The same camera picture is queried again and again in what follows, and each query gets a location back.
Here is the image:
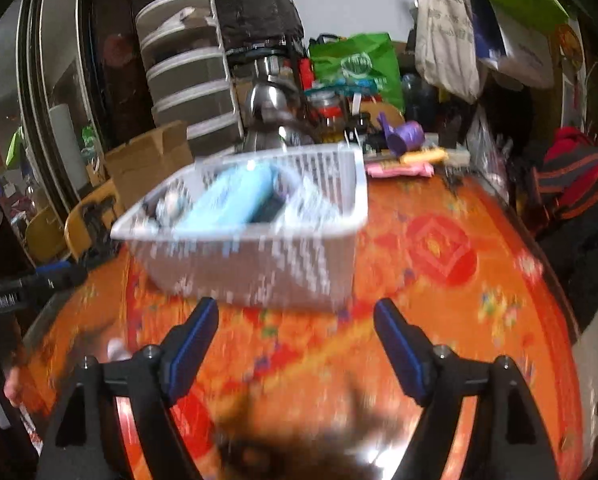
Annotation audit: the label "open cardboard box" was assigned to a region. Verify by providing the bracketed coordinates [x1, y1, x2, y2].
[104, 120, 194, 211]

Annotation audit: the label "pink paper sheets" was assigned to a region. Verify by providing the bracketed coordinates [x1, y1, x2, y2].
[366, 160, 435, 179]

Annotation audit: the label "person's left hand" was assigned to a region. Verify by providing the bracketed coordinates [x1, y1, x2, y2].
[4, 365, 28, 409]

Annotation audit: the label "white perforated plastic basket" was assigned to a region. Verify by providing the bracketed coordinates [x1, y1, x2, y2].
[110, 142, 370, 311]

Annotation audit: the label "black wrapped box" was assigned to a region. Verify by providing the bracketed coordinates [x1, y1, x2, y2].
[214, 0, 305, 54]

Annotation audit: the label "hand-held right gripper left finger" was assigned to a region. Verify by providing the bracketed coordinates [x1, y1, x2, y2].
[36, 297, 220, 480]

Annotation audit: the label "beige canvas tote bag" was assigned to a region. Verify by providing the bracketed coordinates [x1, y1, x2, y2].
[414, 0, 482, 104]

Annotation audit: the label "green shopping bag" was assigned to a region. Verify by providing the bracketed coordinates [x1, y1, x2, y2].
[308, 32, 405, 114]

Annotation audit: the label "wooden chair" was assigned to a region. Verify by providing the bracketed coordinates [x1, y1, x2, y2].
[64, 180, 125, 261]

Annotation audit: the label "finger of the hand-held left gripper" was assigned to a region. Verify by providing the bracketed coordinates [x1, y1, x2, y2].
[34, 260, 88, 289]

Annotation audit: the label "glass jar with red lid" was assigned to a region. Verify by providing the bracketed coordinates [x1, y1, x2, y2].
[310, 92, 348, 144]

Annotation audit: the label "white and blue bag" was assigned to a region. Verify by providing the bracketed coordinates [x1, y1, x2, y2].
[471, 0, 558, 89]

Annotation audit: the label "stainless steel flask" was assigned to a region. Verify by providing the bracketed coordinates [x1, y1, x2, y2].
[241, 52, 320, 154]

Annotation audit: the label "plastic drawer tower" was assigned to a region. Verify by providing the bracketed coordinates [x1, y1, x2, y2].
[135, 0, 244, 157]

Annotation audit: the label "light blue soft pouch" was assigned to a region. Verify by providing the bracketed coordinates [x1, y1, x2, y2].
[179, 162, 280, 229]

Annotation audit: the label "purple plastic cup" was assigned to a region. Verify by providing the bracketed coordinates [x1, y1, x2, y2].
[377, 111, 426, 157]

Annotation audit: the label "orange printed tablecloth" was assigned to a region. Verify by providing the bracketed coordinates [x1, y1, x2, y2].
[21, 170, 588, 480]

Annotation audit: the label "dark bottle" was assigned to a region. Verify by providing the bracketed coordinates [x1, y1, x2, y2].
[401, 72, 438, 131]

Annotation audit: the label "red and black jacket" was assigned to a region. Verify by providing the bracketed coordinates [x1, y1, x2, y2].
[536, 127, 598, 241]

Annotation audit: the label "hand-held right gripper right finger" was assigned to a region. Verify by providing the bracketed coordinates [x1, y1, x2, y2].
[373, 297, 562, 480]

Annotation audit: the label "yellow cloth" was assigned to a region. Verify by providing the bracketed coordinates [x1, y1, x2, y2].
[401, 147, 450, 165]

